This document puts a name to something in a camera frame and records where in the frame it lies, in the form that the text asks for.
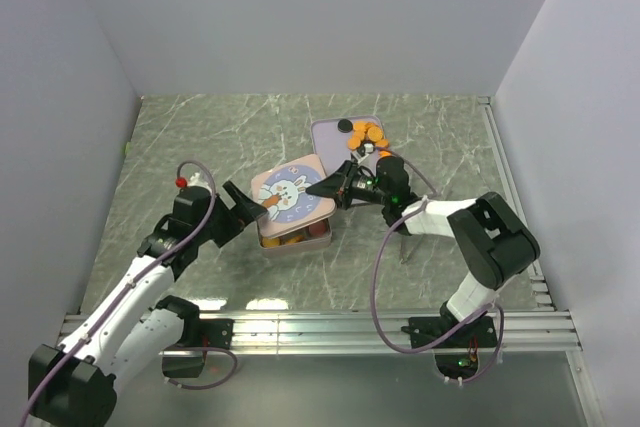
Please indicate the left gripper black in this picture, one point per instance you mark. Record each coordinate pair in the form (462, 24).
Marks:
(235, 222)

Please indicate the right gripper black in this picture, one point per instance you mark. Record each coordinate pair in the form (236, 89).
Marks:
(338, 185)

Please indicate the silver tin lid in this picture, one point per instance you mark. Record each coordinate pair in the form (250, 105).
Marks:
(283, 192)

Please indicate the square cookie tin with liners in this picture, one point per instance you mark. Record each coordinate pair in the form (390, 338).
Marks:
(315, 236)

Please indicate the metal tongs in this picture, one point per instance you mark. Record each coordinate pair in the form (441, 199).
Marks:
(407, 249)

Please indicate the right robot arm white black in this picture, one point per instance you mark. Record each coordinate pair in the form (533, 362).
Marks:
(494, 242)

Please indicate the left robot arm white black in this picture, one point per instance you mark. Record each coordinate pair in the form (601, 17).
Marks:
(77, 382)

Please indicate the lavender cookie tray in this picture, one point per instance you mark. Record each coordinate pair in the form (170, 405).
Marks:
(332, 146)

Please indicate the black round cookie top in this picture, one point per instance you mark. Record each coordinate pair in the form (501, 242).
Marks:
(345, 125)

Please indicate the orange round cookie top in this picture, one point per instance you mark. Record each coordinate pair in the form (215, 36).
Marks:
(359, 126)

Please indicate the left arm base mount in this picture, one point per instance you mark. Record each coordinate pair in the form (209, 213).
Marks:
(217, 334)

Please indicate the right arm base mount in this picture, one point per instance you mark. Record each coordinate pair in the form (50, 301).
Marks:
(466, 354)

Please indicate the aluminium side rail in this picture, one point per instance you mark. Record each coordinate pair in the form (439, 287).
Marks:
(536, 276)

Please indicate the aluminium front rail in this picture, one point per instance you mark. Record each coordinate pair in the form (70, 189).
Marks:
(353, 333)

